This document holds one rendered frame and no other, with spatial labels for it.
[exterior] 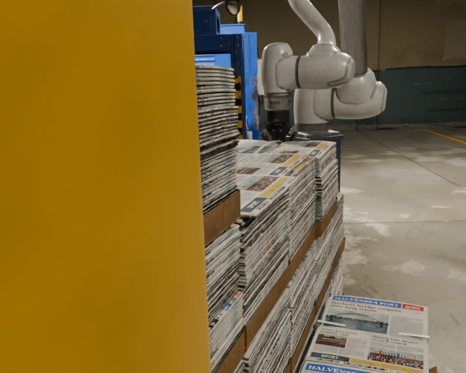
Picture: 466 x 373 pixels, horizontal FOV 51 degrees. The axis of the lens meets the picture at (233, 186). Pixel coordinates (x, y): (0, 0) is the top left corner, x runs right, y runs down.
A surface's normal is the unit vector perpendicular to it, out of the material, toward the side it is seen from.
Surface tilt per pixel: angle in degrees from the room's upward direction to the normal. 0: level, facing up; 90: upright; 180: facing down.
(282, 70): 91
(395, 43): 90
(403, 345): 0
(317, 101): 89
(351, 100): 112
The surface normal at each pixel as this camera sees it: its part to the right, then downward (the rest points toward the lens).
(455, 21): -0.04, 0.22
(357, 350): -0.04, -0.97
